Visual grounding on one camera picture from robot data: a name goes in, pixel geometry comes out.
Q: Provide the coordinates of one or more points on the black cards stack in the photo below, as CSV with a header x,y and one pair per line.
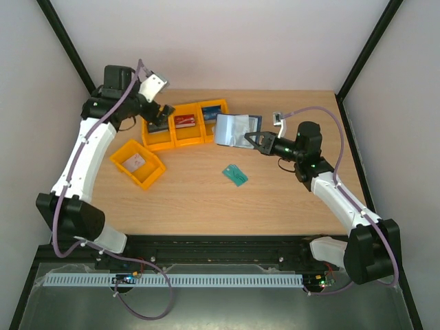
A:
x,y
154,132

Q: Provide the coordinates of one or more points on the white pink cards stack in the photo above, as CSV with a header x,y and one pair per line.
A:
x,y
134,163

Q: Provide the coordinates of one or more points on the right black frame post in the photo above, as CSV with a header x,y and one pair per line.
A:
x,y
374,38

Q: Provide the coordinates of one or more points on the left controller board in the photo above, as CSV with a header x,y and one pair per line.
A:
x,y
128,279

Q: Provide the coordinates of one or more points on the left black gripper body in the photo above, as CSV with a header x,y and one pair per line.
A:
x,y
152,114

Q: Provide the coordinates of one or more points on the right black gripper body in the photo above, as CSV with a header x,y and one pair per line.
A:
x,y
271,144

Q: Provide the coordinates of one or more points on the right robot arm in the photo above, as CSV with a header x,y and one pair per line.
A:
x,y
370,253

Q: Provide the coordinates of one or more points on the separate yellow bin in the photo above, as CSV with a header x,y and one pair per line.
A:
x,y
143,167

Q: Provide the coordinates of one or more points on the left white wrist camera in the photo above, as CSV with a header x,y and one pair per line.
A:
x,y
152,85

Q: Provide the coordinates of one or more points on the right controller board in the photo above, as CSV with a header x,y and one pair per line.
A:
x,y
318,282

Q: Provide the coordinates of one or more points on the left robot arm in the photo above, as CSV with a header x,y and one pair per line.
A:
x,y
67,209

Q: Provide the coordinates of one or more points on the black frame post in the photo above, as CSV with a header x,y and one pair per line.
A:
x,y
374,38
64,39

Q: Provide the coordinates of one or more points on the red cards stack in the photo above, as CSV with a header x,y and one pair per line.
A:
x,y
184,121

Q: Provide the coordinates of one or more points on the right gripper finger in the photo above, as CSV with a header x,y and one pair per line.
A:
x,y
259,134
257,142

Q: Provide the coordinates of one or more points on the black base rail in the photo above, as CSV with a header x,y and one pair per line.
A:
x,y
285,253

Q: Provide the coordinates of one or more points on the light blue slotted cable duct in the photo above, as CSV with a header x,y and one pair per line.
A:
x,y
179,280

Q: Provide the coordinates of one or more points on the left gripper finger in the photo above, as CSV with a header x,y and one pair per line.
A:
x,y
167,110
154,127

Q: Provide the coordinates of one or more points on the yellow bin of row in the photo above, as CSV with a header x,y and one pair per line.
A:
x,y
158,141
208,133
190,135

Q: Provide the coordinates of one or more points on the teal VIP card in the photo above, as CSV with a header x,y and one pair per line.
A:
x,y
235,175

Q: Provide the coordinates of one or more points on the yellow bin right of row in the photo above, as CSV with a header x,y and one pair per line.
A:
x,y
208,133

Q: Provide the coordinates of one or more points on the blue leather card holder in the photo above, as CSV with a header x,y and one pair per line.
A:
x,y
230,129

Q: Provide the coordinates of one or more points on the left black frame post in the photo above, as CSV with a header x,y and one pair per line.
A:
x,y
64,39

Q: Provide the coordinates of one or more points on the yellow bin middle of row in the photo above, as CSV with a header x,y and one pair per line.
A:
x,y
190,135

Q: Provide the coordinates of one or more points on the controller board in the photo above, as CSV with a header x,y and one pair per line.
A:
x,y
318,282
128,279

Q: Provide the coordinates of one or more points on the blue cards stack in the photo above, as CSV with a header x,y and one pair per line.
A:
x,y
210,113

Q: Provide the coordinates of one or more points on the yellow bin leftmost of row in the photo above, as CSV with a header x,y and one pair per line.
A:
x,y
158,141

